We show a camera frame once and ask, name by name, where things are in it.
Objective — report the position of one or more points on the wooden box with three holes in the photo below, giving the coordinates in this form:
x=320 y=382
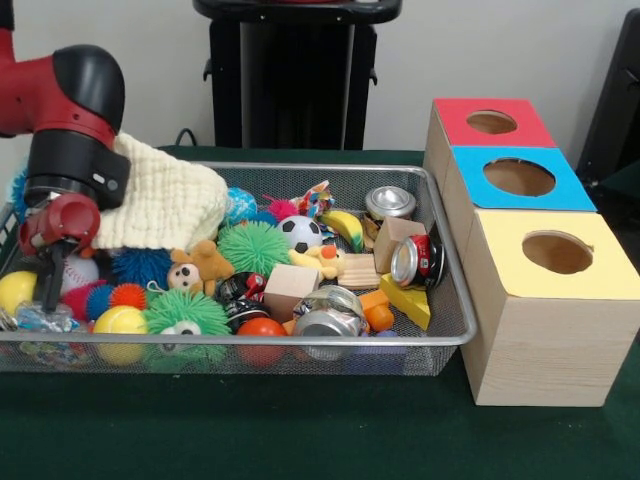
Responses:
x=540 y=340

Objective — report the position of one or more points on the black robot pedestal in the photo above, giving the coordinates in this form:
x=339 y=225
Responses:
x=290 y=80

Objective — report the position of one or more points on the plain yellow ball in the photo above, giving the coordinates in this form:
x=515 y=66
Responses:
x=120 y=322

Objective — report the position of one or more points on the crumpled clear plastic bottle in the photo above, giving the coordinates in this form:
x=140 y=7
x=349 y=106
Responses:
x=40 y=320

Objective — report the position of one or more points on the crushed silver can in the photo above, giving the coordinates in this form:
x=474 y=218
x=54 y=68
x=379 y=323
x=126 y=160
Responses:
x=328 y=315

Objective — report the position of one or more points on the brown teddy bear toy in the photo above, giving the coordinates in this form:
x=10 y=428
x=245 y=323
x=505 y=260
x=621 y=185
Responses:
x=202 y=264

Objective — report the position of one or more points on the yellow wedge block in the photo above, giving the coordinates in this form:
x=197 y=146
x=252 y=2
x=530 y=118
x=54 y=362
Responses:
x=410 y=302

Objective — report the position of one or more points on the blue spiky ball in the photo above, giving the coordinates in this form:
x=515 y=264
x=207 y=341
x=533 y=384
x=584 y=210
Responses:
x=140 y=268
x=18 y=190

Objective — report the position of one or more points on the green spiky ball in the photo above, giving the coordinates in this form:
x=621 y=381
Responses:
x=187 y=312
x=254 y=247

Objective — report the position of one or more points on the cream yellow cloth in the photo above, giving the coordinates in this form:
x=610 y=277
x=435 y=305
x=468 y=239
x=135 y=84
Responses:
x=165 y=200

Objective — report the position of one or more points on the clear mesh bin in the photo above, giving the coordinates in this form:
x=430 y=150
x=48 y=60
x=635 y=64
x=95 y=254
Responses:
x=430 y=355

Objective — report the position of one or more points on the black chair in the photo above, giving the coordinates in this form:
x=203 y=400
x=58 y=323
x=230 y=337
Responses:
x=620 y=110

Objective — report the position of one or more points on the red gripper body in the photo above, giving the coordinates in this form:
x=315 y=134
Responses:
x=62 y=222

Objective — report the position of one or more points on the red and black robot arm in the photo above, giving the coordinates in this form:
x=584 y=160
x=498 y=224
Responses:
x=70 y=110

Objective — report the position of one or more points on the orange red ball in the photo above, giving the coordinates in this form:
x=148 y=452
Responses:
x=262 y=327

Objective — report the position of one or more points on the white baseball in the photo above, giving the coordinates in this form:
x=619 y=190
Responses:
x=82 y=272

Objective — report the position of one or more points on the yellow smiley face ball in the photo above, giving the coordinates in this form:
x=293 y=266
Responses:
x=15 y=292

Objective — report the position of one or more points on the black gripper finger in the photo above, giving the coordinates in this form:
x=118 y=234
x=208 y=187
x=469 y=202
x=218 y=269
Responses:
x=53 y=280

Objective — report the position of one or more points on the dark green table cloth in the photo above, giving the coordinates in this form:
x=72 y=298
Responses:
x=300 y=430

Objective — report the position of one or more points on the black and white soccer ball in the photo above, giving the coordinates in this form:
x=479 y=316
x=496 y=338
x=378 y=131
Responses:
x=300 y=233

